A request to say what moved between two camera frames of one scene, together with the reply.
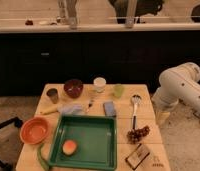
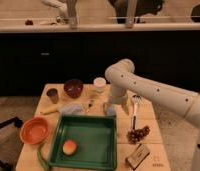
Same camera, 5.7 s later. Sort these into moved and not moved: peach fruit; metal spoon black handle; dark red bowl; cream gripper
Moved: cream gripper
Not moved: metal spoon black handle; dark red bowl; peach fruit
